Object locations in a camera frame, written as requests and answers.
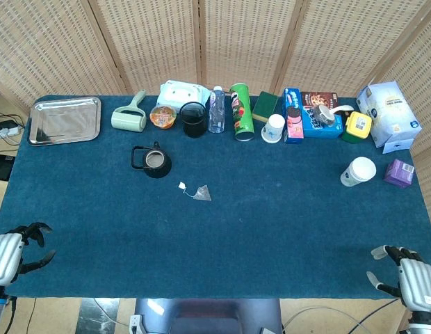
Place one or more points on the white cup with blue flower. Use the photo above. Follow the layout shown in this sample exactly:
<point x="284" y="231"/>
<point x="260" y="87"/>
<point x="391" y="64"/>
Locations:
<point x="272" y="128"/>

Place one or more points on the brown chocolate box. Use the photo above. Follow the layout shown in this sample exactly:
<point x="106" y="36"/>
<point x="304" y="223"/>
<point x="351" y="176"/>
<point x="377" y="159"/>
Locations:
<point x="318" y="98"/>

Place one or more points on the stainless steel tray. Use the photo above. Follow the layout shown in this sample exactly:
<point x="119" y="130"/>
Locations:
<point x="64" y="120"/>

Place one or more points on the white power strip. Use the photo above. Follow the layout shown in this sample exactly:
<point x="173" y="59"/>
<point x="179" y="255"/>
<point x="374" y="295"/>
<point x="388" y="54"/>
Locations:
<point x="3" y="132"/>

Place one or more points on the blue pink cookie box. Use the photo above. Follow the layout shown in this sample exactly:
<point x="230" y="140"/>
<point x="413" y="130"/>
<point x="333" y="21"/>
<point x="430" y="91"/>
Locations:
<point x="293" y="118"/>

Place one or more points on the blue snack box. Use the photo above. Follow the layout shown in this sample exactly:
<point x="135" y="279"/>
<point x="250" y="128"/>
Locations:
<point x="319" y="131"/>

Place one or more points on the green chips can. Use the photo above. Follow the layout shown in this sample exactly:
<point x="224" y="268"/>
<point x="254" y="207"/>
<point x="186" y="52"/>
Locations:
<point x="241" y="115"/>

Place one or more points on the blue table cloth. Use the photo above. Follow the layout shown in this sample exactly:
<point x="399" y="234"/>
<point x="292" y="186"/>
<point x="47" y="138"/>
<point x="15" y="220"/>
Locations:
<point x="236" y="226"/>

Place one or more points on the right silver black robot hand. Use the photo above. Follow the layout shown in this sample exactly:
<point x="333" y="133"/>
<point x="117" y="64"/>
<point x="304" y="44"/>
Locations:
<point x="417" y="282"/>

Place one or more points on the green yellow sponge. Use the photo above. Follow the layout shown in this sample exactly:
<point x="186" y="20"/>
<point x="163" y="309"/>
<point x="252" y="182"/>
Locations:
<point x="264" y="104"/>

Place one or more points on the black teapot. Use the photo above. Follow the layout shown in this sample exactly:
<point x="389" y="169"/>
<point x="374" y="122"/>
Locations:
<point x="163" y="170"/>

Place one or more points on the white blue tissue pack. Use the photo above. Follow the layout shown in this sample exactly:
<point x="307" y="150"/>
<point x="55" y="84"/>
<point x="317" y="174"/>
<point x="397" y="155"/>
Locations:
<point x="389" y="111"/>

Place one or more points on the orange jelly cup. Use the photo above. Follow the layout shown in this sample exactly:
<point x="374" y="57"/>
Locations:
<point x="162" y="116"/>

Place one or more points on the black patterned tape roll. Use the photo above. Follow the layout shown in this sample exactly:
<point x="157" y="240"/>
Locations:
<point x="318" y="116"/>

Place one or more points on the purple box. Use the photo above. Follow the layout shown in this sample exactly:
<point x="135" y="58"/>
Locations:
<point x="398" y="174"/>

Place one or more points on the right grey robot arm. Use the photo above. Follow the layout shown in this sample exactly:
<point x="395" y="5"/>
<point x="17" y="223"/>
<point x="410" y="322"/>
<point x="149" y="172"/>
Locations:
<point x="424" y="325"/>

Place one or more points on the black mesh pen holder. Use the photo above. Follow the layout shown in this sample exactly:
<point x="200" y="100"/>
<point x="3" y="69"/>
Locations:
<point x="194" y="125"/>

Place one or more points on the black case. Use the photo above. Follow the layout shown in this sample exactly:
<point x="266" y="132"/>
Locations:
<point x="1" y="167"/>

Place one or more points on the light green mug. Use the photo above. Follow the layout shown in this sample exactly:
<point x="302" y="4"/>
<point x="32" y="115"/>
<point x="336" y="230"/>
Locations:
<point x="128" y="121"/>

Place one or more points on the dark robot base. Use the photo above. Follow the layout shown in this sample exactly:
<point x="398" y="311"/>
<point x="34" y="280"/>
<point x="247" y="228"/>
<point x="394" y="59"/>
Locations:
<point x="208" y="316"/>

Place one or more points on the clear plastic water bottle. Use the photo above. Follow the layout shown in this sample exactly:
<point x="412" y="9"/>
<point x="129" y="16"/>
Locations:
<point x="216" y="111"/>

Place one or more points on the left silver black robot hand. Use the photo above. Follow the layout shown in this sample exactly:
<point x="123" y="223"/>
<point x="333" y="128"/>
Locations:
<point x="5" y="257"/>

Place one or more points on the green container with yellow lid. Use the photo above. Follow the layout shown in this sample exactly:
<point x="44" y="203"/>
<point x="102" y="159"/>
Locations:
<point x="358" y="125"/>

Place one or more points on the white lidded paper cup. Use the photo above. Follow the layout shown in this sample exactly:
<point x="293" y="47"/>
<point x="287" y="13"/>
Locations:
<point x="361" y="170"/>

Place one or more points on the white wet wipes pack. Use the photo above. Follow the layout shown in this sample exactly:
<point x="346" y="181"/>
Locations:
<point x="180" y="92"/>

